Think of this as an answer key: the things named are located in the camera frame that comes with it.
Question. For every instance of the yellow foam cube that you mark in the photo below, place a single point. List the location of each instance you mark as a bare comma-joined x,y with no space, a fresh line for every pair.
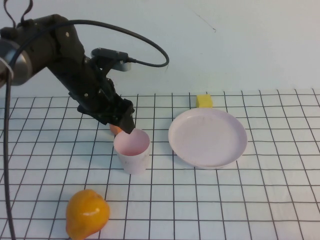
204,101

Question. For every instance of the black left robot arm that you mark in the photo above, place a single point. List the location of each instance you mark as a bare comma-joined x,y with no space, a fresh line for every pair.
50,40

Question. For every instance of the white black-grid tablecloth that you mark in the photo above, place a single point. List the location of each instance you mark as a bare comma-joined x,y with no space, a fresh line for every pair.
275,200

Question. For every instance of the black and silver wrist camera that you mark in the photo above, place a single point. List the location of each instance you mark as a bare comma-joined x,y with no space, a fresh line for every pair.
110,53

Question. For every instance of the orange foam cube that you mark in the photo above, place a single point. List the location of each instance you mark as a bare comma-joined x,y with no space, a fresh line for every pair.
115,129

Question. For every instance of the pink round plate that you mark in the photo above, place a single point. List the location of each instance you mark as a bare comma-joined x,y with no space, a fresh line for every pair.
207,140

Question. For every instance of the orange pear-shaped toy fruit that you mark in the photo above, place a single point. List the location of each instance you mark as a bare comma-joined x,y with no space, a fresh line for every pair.
87,215

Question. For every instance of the pink plastic cup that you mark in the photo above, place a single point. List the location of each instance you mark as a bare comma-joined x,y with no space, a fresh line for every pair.
135,162

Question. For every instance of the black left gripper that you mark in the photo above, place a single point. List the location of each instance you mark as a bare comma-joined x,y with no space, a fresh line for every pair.
92,95

